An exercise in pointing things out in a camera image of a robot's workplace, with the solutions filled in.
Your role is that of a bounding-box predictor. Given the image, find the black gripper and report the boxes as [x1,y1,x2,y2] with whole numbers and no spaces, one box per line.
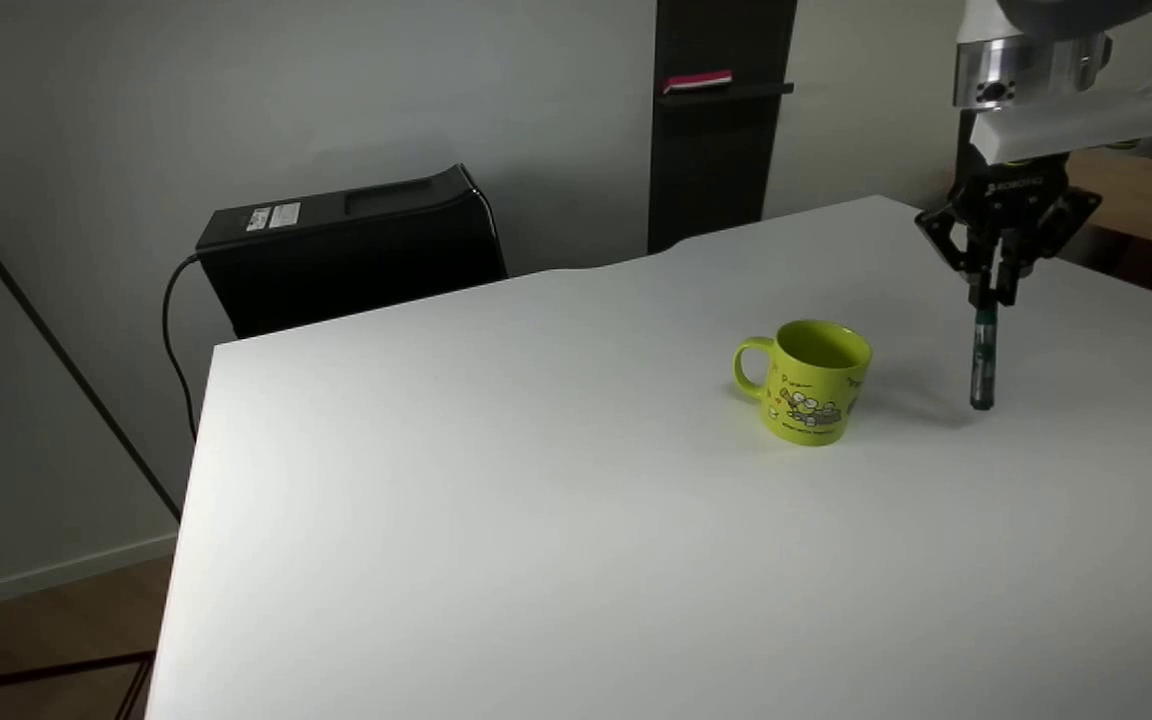
[916,111,1098,307]

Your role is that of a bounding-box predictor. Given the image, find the green marker pen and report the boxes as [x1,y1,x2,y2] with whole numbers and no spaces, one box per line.
[969,301,995,413]

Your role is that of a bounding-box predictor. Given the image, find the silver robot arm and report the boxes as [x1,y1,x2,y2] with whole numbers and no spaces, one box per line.
[916,0,1152,311]

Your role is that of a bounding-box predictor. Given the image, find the green ceramic mug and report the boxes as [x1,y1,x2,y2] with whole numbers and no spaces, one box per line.
[732,320,872,449]

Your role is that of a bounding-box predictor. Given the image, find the dark tall shelf column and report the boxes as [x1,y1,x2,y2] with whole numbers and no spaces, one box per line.
[649,0,796,251]

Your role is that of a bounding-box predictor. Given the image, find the pink item on shelf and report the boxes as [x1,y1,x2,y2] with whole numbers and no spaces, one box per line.
[661,74,737,97]

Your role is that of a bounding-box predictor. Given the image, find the black computer tower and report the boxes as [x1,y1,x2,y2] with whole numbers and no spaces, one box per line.
[197,166,509,338]

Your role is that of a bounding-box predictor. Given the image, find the black diagonal tripod leg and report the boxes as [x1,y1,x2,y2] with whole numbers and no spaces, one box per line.
[0,259,180,526]

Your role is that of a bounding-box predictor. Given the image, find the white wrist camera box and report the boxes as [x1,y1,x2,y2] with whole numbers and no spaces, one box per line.
[969,80,1152,166]

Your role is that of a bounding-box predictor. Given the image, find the black power cable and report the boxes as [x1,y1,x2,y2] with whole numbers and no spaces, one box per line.
[158,251,212,440]

